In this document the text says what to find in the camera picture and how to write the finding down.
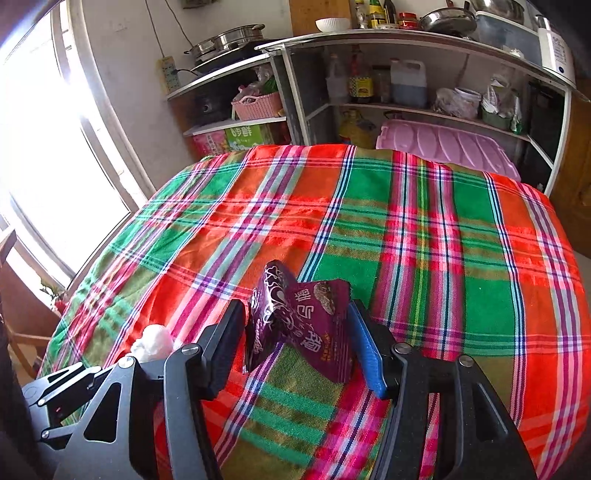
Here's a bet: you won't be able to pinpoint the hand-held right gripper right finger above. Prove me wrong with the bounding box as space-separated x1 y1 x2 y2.
346 299 539 480

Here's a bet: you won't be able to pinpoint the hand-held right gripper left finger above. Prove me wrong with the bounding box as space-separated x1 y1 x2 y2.
54 299 247 480

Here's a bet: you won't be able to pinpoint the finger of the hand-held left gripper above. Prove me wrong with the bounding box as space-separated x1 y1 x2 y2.
21 361 120 409
39 412 95 448

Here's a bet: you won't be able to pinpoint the purple snack wrapper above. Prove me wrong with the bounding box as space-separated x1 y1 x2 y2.
242 260 355 384

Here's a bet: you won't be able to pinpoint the white tissue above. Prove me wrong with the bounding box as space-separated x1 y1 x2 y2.
127 324 178 377

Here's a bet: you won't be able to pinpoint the wooden chair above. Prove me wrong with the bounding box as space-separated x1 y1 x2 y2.
0 226 63 379

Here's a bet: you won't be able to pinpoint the red green plaid tablecloth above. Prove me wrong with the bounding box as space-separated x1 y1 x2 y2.
37 143 591 480

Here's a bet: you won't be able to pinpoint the pink cardboard box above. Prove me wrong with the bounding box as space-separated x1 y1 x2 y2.
191 130 228 158

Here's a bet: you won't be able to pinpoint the green cardboard box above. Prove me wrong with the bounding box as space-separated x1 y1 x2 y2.
225 124 275 153

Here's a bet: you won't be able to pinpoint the pink lidded storage bin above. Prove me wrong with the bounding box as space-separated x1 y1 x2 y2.
375 119 520 182

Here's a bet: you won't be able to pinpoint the yellow cooking oil bottle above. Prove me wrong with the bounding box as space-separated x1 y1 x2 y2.
339 108 378 149

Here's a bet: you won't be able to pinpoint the low white shelf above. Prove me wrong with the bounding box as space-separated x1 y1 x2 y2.
166 52 296 158

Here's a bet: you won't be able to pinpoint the black appliance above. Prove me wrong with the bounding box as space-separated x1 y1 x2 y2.
194 92 234 125

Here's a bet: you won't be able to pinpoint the pink plastic basket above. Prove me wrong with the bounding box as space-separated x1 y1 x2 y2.
231 91 283 121

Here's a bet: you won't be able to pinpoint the green bowl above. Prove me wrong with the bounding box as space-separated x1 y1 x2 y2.
481 108 513 130

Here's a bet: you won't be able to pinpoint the yellow label oil bottle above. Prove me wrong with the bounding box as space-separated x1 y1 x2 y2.
348 46 375 103

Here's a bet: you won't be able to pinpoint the glass jar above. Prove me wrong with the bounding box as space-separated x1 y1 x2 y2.
372 65 393 103

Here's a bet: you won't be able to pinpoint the white plastic jug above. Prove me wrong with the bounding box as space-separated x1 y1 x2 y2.
390 58 428 109

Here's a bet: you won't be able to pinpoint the wooden door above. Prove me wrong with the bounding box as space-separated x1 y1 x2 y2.
549 88 591 259

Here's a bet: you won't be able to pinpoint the clear plastic bottle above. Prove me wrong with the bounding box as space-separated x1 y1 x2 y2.
325 53 349 104

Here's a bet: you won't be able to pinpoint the yellow power strip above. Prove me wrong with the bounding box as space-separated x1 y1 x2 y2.
159 56 181 97

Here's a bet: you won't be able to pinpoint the green white pouch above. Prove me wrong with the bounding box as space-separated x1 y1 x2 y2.
510 95 525 134

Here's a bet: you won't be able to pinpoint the black induction cooker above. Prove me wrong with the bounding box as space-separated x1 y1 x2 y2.
189 39 273 75

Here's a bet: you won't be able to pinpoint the bundle of plastic bags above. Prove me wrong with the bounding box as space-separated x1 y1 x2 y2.
482 76 515 114

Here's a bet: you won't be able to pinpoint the tall white shelf rack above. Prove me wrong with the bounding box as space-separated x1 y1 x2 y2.
255 28 591 195

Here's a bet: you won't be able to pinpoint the steel steamer pot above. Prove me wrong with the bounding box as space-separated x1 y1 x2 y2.
184 25 266 61

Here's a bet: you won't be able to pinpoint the white bowl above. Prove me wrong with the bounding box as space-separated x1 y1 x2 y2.
316 17 352 34

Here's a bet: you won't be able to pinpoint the steel frying pan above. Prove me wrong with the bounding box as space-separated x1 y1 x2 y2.
418 2 478 38

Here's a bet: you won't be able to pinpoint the wooden cutting board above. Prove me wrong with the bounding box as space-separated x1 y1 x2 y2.
288 0 352 35

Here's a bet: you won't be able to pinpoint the clear plastic storage box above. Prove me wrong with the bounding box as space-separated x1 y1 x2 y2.
473 11 543 68

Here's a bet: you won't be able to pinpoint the white electric kettle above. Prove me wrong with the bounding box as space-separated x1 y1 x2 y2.
536 16 578 86

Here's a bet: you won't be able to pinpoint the steel mixing bowl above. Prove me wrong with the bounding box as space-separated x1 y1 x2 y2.
468 0 527 24

